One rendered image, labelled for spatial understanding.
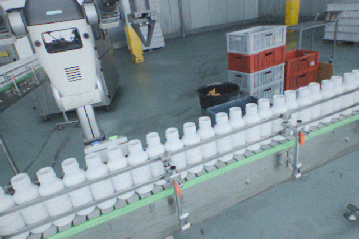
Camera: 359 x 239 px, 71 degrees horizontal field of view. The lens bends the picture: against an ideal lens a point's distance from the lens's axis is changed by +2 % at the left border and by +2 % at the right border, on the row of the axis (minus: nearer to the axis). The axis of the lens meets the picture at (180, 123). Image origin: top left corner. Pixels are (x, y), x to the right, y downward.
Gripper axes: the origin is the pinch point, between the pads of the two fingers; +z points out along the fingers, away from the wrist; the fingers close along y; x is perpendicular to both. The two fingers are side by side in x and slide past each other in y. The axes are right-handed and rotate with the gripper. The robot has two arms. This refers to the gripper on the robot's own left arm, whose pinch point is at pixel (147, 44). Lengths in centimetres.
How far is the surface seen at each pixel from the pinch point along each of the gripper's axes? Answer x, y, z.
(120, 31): -213, 1185, 38
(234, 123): -20.1, -14.4, 28.4
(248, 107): -26.1, -14.4, 24.5
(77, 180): 30.1, -16.0, 28.5
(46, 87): 75, 375, 72
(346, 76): -73, -13, 25
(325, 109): -61, -15, 35
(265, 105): -32.8, -14.4, 25.6
